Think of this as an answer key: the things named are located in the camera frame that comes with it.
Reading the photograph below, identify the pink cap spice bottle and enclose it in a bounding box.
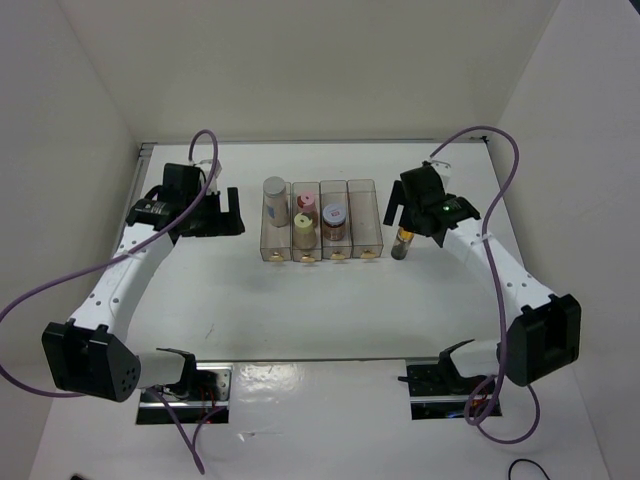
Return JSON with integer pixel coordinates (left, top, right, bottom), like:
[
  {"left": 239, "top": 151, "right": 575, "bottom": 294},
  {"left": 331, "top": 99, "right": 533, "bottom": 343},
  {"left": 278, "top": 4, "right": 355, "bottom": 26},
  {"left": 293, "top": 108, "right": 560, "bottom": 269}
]
[{"left": 296, "top": 191, "right": 318, "bottom": 226}]

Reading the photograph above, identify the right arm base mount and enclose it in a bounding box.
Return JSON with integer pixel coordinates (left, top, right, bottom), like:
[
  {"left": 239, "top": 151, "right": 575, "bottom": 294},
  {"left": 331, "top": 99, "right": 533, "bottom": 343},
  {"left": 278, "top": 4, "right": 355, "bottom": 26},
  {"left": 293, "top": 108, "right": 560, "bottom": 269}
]
[{"left": 397, "top": 362, "right": 484, "bottom": 421}]

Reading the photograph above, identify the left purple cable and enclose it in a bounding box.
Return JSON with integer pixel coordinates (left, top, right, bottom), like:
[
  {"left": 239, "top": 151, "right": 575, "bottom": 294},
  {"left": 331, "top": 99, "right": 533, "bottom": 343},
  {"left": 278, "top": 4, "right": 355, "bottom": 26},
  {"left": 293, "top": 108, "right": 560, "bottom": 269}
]
[{"left": 0, "top": 129, "right": 222, "bottom": 476}]

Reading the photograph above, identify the black cable on floor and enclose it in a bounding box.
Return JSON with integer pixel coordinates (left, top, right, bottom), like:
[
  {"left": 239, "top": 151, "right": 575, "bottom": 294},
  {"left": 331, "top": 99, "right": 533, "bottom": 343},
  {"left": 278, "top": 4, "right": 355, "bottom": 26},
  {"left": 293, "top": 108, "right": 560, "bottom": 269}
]
[{"left": 508, "top": 458, "right": 552, "bottom": 480}]

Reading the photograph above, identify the purple cable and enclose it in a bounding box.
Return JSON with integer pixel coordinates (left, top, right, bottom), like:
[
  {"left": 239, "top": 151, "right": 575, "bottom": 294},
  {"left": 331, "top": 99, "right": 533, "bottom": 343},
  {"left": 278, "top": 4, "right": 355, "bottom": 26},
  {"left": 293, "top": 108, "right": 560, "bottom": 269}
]
[
  {"left": 429, "top": 124, "right": 542, "bottom": 445},
  {"left": 0, "top": 129, "right": 222, "bottom": 476}
]

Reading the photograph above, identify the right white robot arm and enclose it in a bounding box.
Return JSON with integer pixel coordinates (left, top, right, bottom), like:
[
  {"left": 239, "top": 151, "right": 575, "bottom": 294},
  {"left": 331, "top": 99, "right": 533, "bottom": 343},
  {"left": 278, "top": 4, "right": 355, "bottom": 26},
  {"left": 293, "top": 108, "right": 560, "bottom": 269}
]
[{"left": 384, "top": 163, "right": 582, "bottom": 393}]

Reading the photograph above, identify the red label spice jar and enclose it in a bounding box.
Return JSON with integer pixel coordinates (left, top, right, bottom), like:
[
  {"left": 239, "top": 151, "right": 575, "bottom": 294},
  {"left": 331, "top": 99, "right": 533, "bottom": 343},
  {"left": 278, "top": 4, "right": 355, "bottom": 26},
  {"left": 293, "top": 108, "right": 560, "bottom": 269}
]
[{"left": 322, "top": 203, "right": 347, "bottom": 241}]

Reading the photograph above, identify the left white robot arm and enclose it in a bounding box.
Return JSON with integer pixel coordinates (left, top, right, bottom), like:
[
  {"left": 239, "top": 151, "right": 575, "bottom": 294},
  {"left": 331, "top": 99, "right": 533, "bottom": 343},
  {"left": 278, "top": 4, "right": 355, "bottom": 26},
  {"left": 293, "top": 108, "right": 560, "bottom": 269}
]
[{"left": 42, "top": 163, "right": 245, "bottom": 402}]

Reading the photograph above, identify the blue label spice bottle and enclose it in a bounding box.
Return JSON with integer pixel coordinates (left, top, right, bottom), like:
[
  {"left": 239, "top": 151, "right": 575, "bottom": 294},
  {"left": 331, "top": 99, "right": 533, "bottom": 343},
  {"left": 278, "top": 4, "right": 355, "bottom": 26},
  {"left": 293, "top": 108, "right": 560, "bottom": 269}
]
[{"left": 263, "top": 176, "right": 290, "bottom": 228}]

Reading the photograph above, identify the yellow cap spice bottle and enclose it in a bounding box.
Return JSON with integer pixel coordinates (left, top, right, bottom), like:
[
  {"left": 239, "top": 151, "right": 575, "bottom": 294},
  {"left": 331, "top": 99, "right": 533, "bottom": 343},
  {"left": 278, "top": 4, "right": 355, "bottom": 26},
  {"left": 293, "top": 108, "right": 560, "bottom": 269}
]
[{"left": 293, "top": 213, "right": 317, "bottom": 250}]

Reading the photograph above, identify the clear organizer bin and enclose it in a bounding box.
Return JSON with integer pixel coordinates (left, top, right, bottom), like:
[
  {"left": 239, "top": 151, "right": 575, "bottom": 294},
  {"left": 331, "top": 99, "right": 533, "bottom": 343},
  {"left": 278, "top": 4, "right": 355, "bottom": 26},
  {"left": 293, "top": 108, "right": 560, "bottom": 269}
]
[
  {"left": 347, "top": 179, "right": 384, "bottom": 260},
  {"left": 291, "top": 182, "right": 322, "bottom": 263},
  {"left": 320, "top": 180, "right": 353, "bottom": 262},
  {"left": 260, "top": 179, "right": 292, "bottom": 263}
]

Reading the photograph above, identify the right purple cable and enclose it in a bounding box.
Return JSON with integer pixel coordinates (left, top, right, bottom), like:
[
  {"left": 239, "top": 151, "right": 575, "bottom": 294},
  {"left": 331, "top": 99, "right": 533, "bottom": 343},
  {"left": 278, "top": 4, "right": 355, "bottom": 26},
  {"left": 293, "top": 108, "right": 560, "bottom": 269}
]
[{"left": 429, "top": 124, "right": 542, "bottom": 445}]

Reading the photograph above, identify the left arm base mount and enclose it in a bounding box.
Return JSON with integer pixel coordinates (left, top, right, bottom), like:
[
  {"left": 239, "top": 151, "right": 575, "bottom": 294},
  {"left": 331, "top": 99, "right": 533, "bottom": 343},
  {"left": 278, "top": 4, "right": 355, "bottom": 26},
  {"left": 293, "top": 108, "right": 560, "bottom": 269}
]
[{"left": 135, "top": 362, "right": 233, "bottom": 426}]

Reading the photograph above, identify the black cap yellow bottle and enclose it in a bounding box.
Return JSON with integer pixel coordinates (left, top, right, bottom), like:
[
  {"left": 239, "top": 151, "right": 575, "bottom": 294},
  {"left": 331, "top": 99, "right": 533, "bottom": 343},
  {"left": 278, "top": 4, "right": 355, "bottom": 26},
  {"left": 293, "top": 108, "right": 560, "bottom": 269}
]
[{"left": 390, "top": 227, "right": 415, "bottom": 261}]

